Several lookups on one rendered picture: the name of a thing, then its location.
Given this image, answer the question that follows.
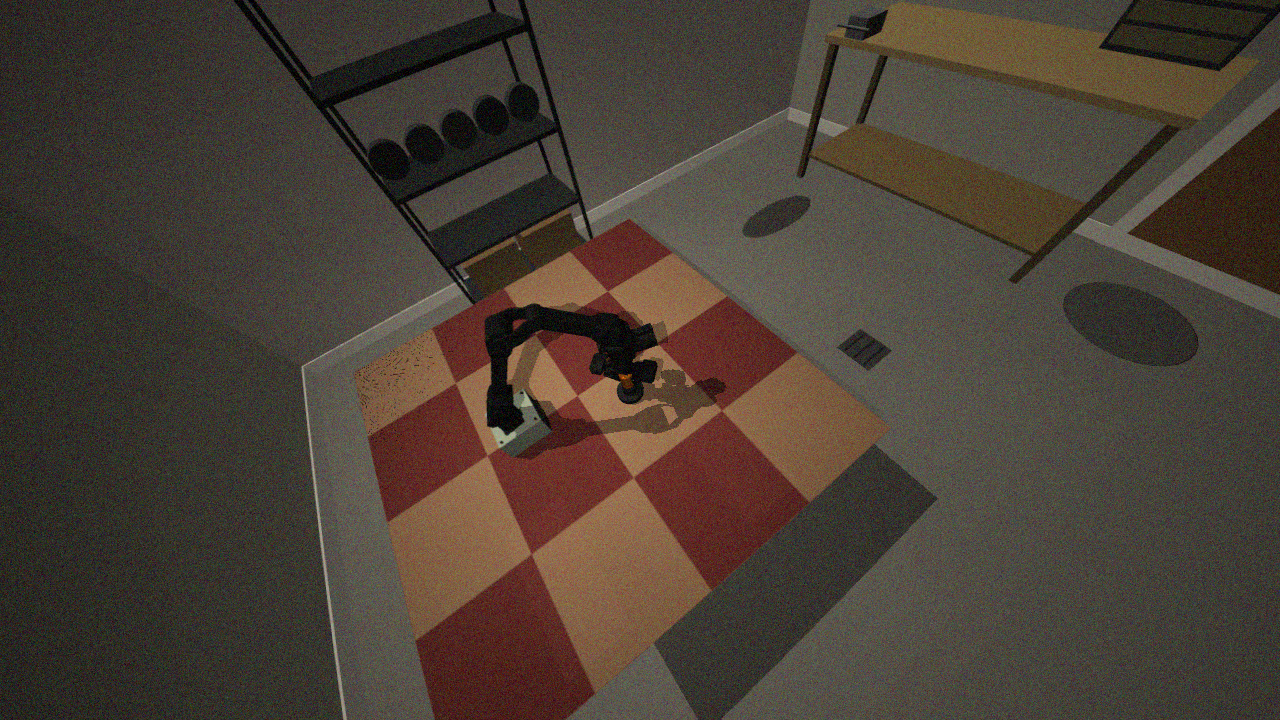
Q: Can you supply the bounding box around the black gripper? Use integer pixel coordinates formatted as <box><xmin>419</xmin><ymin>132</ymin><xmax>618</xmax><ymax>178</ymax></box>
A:
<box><xmin>589</xmin><ymin>348</ymin><xmax>658</xmax><ymax>384</ymax></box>

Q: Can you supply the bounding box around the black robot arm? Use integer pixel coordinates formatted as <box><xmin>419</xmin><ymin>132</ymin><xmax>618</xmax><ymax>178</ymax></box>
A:
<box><xmin>485</xmin><ymin>304</ymin><xmax>658</xmax><ymax>436</ymax></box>

